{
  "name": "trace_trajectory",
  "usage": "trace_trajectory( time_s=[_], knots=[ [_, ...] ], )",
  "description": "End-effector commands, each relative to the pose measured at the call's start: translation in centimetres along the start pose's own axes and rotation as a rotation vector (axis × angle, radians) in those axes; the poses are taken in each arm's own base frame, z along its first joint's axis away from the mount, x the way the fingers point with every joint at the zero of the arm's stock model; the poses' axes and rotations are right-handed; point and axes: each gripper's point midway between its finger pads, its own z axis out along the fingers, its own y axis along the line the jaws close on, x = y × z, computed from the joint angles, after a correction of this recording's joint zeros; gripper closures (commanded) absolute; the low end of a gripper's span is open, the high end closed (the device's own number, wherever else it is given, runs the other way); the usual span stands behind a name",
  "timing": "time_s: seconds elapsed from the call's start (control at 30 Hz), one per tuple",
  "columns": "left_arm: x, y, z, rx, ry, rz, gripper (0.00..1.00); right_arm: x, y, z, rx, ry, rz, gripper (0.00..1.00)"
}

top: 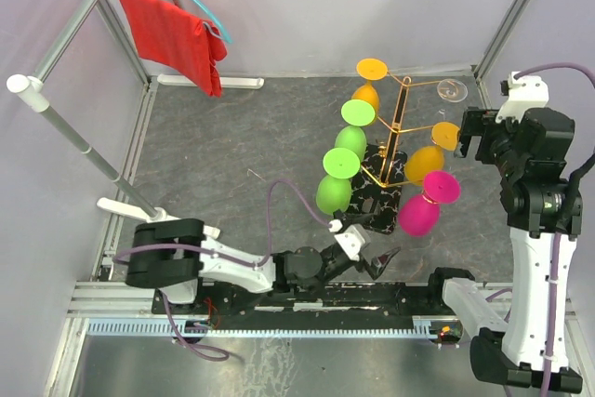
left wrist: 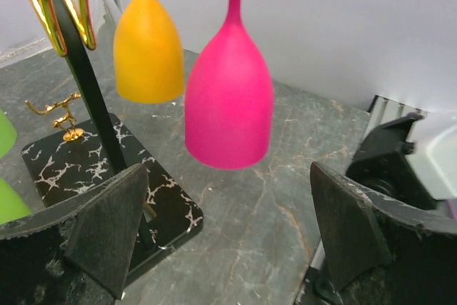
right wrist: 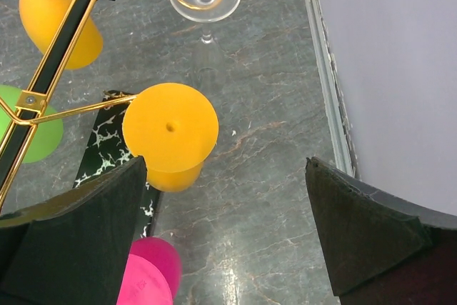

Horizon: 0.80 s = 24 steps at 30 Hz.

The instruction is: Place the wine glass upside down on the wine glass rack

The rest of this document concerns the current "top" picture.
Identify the red cloth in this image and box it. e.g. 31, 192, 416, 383
119, 0, 227, 97

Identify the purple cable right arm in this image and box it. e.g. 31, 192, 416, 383
457, 61, 595, 397

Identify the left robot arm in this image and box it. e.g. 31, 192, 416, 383
113, 218, 401, 313

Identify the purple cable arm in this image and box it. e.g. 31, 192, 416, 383
113, 179, 336, 362
457, 61, 595, 397

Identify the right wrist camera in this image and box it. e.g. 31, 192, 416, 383
495, 72, 549, 124

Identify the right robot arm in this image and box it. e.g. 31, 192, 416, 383
425, 108, 585, 396

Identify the clear champagne flute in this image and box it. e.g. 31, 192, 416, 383
436, 78, 469, 119

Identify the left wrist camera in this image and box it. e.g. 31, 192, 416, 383
329, 220, 371, 262

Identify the orange plastic goblet front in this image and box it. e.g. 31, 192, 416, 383
351, 58, 388, 112

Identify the white stand foot front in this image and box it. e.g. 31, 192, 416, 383
96, 198, 221, 240

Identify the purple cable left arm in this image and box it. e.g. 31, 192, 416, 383
113, 179, 336, 362

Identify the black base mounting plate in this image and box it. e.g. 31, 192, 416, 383
169, 282, 456, 327

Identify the pink plastic goblet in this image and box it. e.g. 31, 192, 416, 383
397, 170, 461, 237

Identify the orange plastic goblet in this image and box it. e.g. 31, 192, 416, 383
351, 58, 388, 112
404, 122, 459, 186

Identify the grey clothes stand pole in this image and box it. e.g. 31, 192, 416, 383
6, 0, 156, 217

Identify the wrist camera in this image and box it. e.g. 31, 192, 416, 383
495, 72, 549, 124
329, 220, 371, 262

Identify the gold wire wine glass rack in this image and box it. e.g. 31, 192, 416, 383
346, 71, 461, 235

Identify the white cable duct strip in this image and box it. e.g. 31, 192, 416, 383
87, 313, 462, 339

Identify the green plastic goblet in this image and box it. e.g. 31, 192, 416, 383
315, 147, 360, 215
335, 99, 377, 161

